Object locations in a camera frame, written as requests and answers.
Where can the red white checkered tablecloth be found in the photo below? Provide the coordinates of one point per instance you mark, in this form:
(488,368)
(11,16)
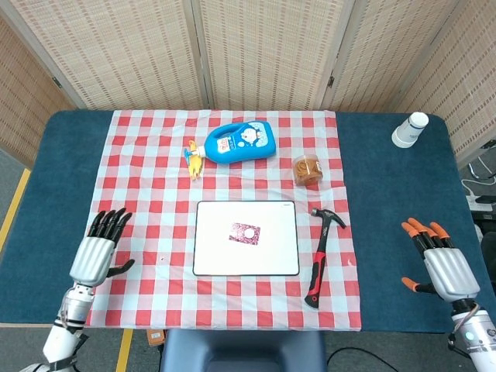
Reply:
(232,298)

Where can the woven folding screen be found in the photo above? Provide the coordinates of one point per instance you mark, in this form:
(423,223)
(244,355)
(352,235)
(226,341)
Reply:
(128,50)

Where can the white power strip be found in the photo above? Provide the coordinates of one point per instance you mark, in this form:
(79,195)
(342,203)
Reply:
(478,203)

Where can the yellow rubber chicken toy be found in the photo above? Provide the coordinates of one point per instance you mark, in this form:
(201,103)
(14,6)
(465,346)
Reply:
(195,164)

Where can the white rectangular board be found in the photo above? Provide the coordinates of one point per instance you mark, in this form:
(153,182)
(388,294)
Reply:
(271,255)

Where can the clear jar of rubber bands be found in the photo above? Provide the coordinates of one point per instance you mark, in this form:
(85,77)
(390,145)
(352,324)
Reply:
(308,169)

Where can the metal screen hinge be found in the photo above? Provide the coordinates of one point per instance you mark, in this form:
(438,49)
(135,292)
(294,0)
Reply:
(331,81)
(57,82)

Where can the dark blue table cover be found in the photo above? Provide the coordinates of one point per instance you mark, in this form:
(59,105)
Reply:
(387,193)

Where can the pink patterned small packet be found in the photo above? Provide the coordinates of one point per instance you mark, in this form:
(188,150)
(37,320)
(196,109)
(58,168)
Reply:
(236,234)

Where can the silver right robot hand orange fingertips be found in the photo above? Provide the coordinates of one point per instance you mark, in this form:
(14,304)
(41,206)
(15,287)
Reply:
(449,271)

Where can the black red claw hammer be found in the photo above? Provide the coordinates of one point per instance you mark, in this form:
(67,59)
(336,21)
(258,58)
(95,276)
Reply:
(321,252)

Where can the silver left robot hand black fingers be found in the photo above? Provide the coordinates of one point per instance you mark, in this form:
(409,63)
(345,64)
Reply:
(93,257)

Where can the orange box on floor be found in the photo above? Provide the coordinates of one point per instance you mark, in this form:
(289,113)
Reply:
(155,338)

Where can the blue padded robot base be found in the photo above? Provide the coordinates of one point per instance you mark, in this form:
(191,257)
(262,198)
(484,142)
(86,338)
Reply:
(244,350)

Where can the blue pump bottle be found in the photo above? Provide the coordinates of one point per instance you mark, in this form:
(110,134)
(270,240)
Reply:
(242,143)

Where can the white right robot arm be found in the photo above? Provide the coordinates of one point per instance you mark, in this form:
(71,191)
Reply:
(478,337)

